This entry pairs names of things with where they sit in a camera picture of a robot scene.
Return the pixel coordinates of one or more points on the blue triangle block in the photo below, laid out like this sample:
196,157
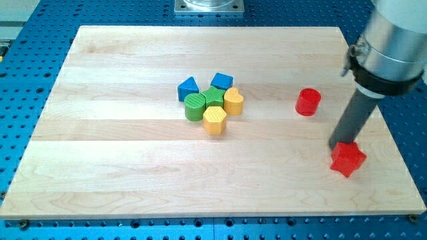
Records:
187,87

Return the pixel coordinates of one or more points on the yellow hexagon block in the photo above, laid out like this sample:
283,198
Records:
214,120

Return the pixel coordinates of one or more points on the red star block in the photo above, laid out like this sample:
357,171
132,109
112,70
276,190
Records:
347,158

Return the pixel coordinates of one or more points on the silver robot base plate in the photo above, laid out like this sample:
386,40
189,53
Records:
209,6

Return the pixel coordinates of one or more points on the wooden board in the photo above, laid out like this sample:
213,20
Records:
113,140

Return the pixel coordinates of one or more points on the green cylinder block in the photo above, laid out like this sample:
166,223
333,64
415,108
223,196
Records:
194,106

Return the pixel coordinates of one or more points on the red cylinder block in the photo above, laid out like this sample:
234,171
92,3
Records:
308,101

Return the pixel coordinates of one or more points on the blue cube block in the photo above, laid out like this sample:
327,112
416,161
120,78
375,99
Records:
222,81

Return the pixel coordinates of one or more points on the yellow heart block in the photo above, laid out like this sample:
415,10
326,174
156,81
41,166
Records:
233,101

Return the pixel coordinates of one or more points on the green star block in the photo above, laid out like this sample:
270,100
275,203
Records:
214,97

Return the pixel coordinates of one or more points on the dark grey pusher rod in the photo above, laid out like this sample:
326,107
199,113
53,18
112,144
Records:
354,117

